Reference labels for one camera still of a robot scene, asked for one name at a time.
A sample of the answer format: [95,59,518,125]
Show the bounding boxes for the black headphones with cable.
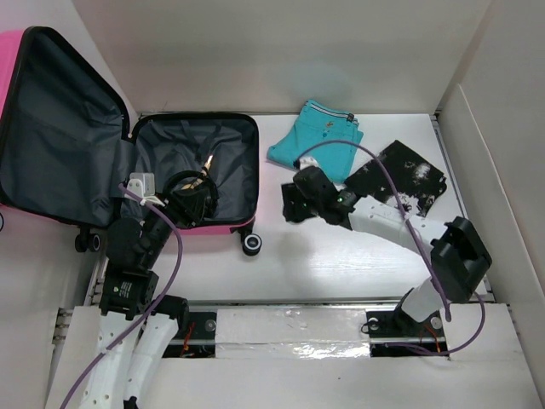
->
[161,167,219,229]

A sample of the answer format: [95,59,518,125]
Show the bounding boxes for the turquoise shorts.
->
[267,100,364,183]

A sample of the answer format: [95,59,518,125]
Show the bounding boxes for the black white tie-dye shirt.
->
[344,141,447,217]

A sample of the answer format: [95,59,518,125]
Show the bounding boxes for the pink hard-shell suitcase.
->
[1,26,262,256]

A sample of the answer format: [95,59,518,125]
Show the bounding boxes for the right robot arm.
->
[281,166,492,335]

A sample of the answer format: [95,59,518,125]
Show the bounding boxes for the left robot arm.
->
[79,195,190,408]

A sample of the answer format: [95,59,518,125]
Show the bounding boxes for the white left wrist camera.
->
[122,172,164,206]

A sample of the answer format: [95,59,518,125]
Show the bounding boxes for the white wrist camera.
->
[122,172,164,206]
[293,156,320,171]

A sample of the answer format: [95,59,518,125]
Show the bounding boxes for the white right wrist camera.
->
[293,156,320,171]

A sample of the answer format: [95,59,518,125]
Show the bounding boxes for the white foam block rail cover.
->
[215,307,370,360]

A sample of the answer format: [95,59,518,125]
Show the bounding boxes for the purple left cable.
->
[57,182,185,409]

